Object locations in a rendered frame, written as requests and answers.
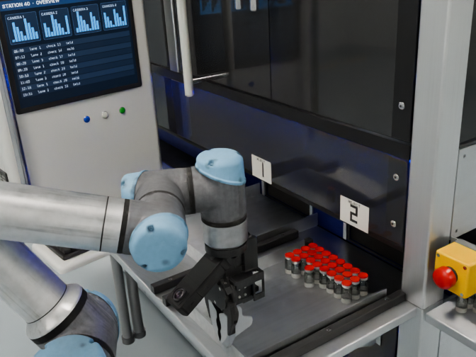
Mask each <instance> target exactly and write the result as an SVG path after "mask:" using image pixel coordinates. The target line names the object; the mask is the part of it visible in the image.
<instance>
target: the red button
mask: <svg viewBox="0 0 476 357"><path fill-rule="evenodd" d="M433 281H434V283H435V284H436V285H437V286H438V287H439V288H441V289H444V290H447V289H449V288H452V287H453V286H454V285H455V284H456V277H455V274H454V272H453V271H452V270H451V269H450V268H449V267H447V266H441V267H439V268H437V269H435V271H434V272H433Z"/></svg>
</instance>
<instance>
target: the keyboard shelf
mask: <svg viewBox="0 0 476 357"><path fill-rule="evenodd" d="M32 249H33V251H34V252H35V253H36V254H37V255H38V256H39V257H41V258H42V259H43V260H44V261H45V262H47V263H48V264H49V265H50V266H51V267H52V268H54V269H55V270H56V272H58V273H59V274H65V273H68V272H70V271H73V270H75V269H77V268H80V267H82V266H85V265H87V264H89V263H91V262H94V261H96V260H99V259H102V258H103V257H105V256H108V255H110V253H109V252H103V251H92V250H90V251H87V252H85V253H83V254H80V255H78V256H75V257H73V258H70V259H67V260H66V261H63V260H62V259H61V258H60V257H58V255H56V254H55V253H54V252H53V251H52V250H50V249H49V248H48V247H46V246H45V245H44V244H33V245H32Z"/></svg>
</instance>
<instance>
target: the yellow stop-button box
mask: <svg viewBox="0 0 476 357"><path fill-rule="evenodd" d="M441 266H447V267H449V268H450V269H451V270H452V271H453V272H454V274H455V277H456V284H455V285H454V286H453V287H452V288H449V289H448V290H449V291H451V292H452V293H455V294H456V295H458V296H460V297H462V298H464V299H466V298H468V297H470V296H471V295H474V294H475V293H476V245H474V244H472V243H470V242H467V241H465V240H464V239H457V240H455V242H453V243H451V244H449V245H447V246H445V247H443V248H440V249H438V250H437V251H436V261H435V269H437V268H439V267H441ZM435 269H434V270H435Z"/></svg>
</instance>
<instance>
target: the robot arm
mask: <svg viewBox="0 0 476 357"><path fill-rule="evenodd" d="M246 181H247V180H246V177H245V174H244V160H243V157H242V156H241V154H240V153H239V152H237V151H235V150H233V149H227V148H215V149H211V150H205V151H203V152H201V153H200V154H199V155H198V156H197V158H196V163H195V166H191V167H185V168H177V169H162V170H154V171H148V170H143V171H141V172H136V173H131V174H126V175H124V176H123V177H122V180H121V198H116V197H110V196H105V195H96V194H90V193H81V192H76V191H66V190H61V189H56V188H46V187H41V186H32V185H26V184H21V183H11V182H5V181H0V299H1V300H3V301H4V302H5V303H6V304H7V305H8V306H9V307H10V308H11V309H12V310H13V311H14V312H15V313H16V314H17V315H19V316H20V317H21V318H22V319H23V320H24V321H25V322H26V336H27V337H28V338H29V339H30V340H31V341H32V342H33V343H34V344H36V345H37V346H38V347H39V348H40V350H39V351H38V352H37V353H36V354H35V355H34V356H33V357H116V349H117V342H118V337H119V333H120V325H119V321H118V313H117V310H116V308H115V306H114V304H113V303H112V302H111V300H110V299H109V298H108V297H106V296H105V295H104V294H102V293H100V292H98V291H96V290H93V291H90V290H89V289H83V288H82V287H81V286H80V285H79V284H77V283H70V284H66V283H64V282H63V281H62V280H61V279H60V278H59V277H58V276H57V275H56V274H55V273H54V272H53V271H52V270H51V269H50V268H49V267H48V266H47V265H46V264H45V263H44V262H43V261H42V260H41V259H40V258H39V257H38V256H37V255H36V254H35V253H34V252H33V251H32V250H31V249H30V248H29V247H28V246H27V245H26V244H25V243H24V242H26V243H32V244H44V245H50V246H56V247H67V248H74V249H85V250H92V251H103V252H109V253H115V254H127V255H132V257H133V259H134V261H135V262H136V264H137V265H138V266H141V267H142V268H144V269H145V270H147V271H151V272H164V271H168V270H171V269H172V268H174V267H176V266H177V265H178V264H180V262H181V261H182V260H183V258H184V256H185V255H186V252H187V249H188V242H187V241H188V226H187V224H186V215H190V214H196V213H200V215H201V220H202V229H203V241H204V242H205V251H206V253H205V254H204V256H203V257H202V258H201V259H200V260H199V262H198V263H197V264H196V265H195V266H194V267H193V268H192V269H191V270H190V271H189V272H188V274H187V275H186V276H185V277H184V278H183V279H182V281H181V282H180V283H179V284H178V285H177V286H176V287H175V288H174V289H173V290H172V291H171V293H170V294H169V295H168V296H167V301H168V303H169V304H170V305H171V306H172V307H174V308H175V309H176V310H177V311H178V312H179V313H180V314H182V315H183V316H189V314H190V313H191V312H192V311H193V310H194V308H195V307H196V306H197V305H198V303H199V302H200V301H201V300H202V299H203V298H205V304H206V306H207V309H208V314H209V317H210V318H211V322H212V325H213V328H214V330H215V333H216V335H217V338H218V340H219V341H220V343H221V344H222V345H223V346H224V347H225V348H226V349H227V348H229V347H230V346H231V345H232V343H233V341H234V338H235V337H236V336H237V335H238V334H240V333H242V332H243V331H244V330H245V329H247V328H248V327H250V326H251V324H252V321H253V319H252V317H251V316H246V315H242V309H241V307H240V306H238V304H241V303H246V302H248V301H250V300H253V299H254V301H256V300H258V299H261V298H263V297H265V287H264V271H263V270H261V269H260V268H259V267H258V252H257V237H256V236H254V235H251V234H250V233H249V232H248V222H247V202H246V186H245V183H246ZM253 271H255V272H256V271H258V272H257V273H254V274H253V273H252V272H253ZM259 280H261V282H262V291H261V292H260V293H257V294H256V292H257V291H259V287H258V285H256V284H255V282H257V281H259Z"/></svg>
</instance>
